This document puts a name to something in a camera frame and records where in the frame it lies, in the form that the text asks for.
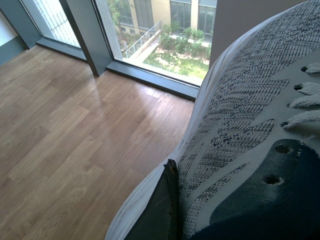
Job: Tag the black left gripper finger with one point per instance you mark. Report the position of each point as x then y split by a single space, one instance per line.
159 220

